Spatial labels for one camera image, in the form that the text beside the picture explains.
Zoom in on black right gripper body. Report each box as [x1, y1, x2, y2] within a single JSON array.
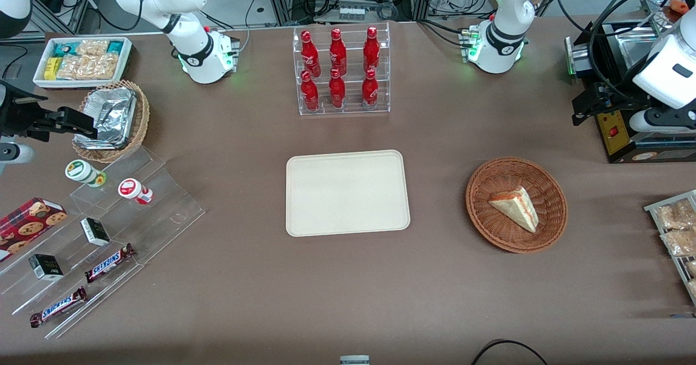
[[0, 79, 49, 138]]

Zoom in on triangle sandwich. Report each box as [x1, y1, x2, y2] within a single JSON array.
[[488, 187, 539, 233]]

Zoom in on light wicker basket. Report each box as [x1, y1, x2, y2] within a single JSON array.
[[72, 80, 150, 163]]

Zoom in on tray of wrapped pastries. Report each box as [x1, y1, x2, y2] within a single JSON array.
[[644, 190, 696, 306]]

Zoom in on round brown wicker basket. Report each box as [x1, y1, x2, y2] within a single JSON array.
[[465, 157, 568, 254]]

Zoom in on beige plastic tray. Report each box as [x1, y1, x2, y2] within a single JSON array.
[[285, 150, 411, 238]]

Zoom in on stacked aluminium foil containers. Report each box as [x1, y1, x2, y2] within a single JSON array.
[[76, 88, 137, 150]]

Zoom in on white rectangular snack bin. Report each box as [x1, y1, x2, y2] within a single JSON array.
[[33, 37, 133, 90]]

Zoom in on black hot food warmer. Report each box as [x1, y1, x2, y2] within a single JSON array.
[[565, 0, 696, 164]]

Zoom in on grey box with green light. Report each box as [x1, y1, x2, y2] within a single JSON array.
[[564, 34, 599, 78]]

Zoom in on green lidded white cup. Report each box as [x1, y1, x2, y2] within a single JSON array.
[[65, 159, 107, 188]]

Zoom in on clear bag of crackers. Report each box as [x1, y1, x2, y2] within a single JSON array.
[[57, 40, 120, 81]]

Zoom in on red lidded white cup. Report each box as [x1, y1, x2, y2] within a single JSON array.
[[118, 178, 154, 206]]

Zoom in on red chocolate chip cookie box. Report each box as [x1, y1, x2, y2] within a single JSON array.
[[0, 197, 69, 263]]

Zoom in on small black box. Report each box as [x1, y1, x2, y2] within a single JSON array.
[[28, 254, 64, 282], [80, 218, 111, 247]]

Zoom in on clear acrylic stepped shelf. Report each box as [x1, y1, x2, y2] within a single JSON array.
[[0, 146, 206, 339]]

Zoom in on clear bag of fried snacks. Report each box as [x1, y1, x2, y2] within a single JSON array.
[[655, 199, 696, 230], [660, 229, 696, 257]]

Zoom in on Snickers chocolate bar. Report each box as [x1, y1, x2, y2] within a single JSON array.
[[84, 244, 136, 284], [30, 287, 88, 328]]

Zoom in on red cola bottle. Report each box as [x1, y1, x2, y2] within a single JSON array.
[[301, 30, 321, 76], [363, 26, 381, 73], [362, 69, 380, 110], [301, 70, 320, 112], [329, 28, 347, 75], [328, 68, 346, 109]]

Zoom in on clear acrylic bottle rack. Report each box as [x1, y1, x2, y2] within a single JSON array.
[[293, 22, 391, 116]]

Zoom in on black cable loop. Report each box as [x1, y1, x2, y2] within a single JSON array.
[[470, 339, 550, 365]]

